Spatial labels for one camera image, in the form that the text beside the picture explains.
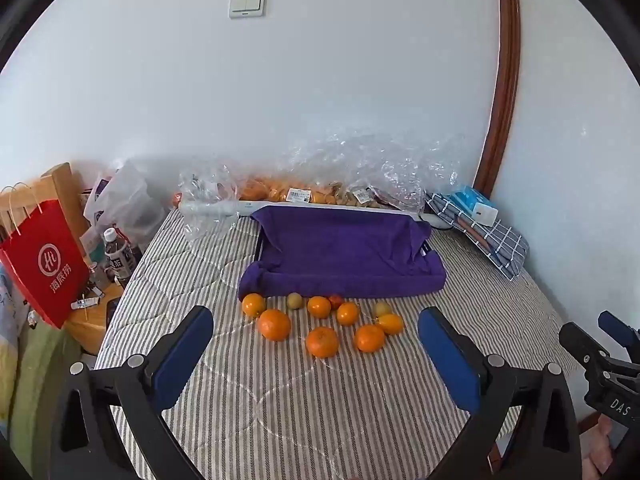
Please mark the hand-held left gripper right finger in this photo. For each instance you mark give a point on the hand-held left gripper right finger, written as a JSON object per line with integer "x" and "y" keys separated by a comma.
{"x": 445, "y": 355}

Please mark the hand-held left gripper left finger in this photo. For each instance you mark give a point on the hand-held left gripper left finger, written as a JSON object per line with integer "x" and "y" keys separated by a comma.
{"x": 182, "y": 355}

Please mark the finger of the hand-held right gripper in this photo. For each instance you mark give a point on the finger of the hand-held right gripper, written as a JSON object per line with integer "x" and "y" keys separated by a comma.
{"x": 575, "y": 340}
{"x": 612, "y": 322}

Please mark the oval yellow-orange citrus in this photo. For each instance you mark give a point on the oval yellow-orange citrus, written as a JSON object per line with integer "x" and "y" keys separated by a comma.
{"x": 390, "y": 323}

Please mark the mandarin orange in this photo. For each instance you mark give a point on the mandarin orange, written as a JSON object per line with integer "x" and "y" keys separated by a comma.
{"x": 369, "y": 337}
{"x": 322, "y": 341}

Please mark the small yellow-green fruit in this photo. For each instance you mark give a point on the small yellow-green fruit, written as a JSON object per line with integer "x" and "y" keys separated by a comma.
{"x": 293, "y": 301}
{"x": 383, "y": 308}

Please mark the small orange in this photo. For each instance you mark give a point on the small orange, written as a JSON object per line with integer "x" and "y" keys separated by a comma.
{"x": 347, "y": 313}
{"x": 318, "y": 306}
{"x": 253, "y": 304}

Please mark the large orange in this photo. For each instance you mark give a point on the large orange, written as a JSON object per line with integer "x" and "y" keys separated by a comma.
{"x": 274, "y": 324}

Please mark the small red fruit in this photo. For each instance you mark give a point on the small red fruit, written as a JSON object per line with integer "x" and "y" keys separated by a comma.
{"x": 335, "y": 301}

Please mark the purple towel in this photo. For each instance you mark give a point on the purple towel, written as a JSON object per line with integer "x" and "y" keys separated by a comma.
{"x": 340, "y": 250}

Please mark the clear bag of brown fruits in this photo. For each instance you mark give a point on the clear bag of brown fruits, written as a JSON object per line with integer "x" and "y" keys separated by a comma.
{"x": 352, "y": 196}

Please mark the crumpled clear bag red fruits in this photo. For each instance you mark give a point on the crumpled clear bag red fruits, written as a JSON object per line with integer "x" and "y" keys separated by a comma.
{"x": 405, "y": 170}

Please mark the person's right hand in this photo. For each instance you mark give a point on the person's right hand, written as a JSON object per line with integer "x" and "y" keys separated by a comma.
{"x": 600, "y": 442}

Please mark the wooden nightstand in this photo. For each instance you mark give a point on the wooden nightstand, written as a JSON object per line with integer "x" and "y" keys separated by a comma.
{"x": 92, "y": 322}

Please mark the small white tube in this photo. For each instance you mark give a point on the small white tube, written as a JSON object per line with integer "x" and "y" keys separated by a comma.
{"x": 84, "y": 303}

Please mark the drink bottle with white cap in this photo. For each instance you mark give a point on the drink bottle with white cap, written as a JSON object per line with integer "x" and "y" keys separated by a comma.
{"x": 116, "y": 256}

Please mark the checked grey cloth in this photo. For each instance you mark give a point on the checked grey cloth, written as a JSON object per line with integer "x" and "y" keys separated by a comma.
{"x": 502, "y": 245}

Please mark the empty clear plastic bag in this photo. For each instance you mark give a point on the empty clear plastic bag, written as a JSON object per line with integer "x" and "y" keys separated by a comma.
{"x": 200, "y": 225}

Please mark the small white box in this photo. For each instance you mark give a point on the small white box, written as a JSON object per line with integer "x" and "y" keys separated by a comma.
{"x": 486, "y": 214}

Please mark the green cloth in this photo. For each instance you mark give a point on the green cloth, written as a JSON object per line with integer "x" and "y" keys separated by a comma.
{"x": 37, "y": 385}

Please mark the long white roll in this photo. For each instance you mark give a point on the long white roll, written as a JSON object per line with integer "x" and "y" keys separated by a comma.
{"x": 215, "y": 206}

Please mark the blue tissue pack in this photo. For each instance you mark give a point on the blue tissue pack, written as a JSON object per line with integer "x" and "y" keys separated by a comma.
{"x": 464, "y": 196}

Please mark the red paper bag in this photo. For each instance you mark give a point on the red paper bag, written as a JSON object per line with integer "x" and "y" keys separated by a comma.
{"x": 45, "y": 265}

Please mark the white plastic bag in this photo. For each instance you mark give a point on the white plastic bag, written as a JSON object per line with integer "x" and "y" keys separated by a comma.
{"x": 125, "y": 195}

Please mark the clear bag of oranges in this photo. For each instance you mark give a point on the clear bag of oranges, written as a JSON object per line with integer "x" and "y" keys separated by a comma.
{"x": 270, "y": 189}

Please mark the brown wooden door frame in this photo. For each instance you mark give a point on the brown wooden door frame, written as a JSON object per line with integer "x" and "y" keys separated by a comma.
{"x": 505, "y": 85}

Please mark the white wall switch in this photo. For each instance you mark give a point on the white wall switch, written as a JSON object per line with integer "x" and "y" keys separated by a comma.
{"x": 247, "y": 4}

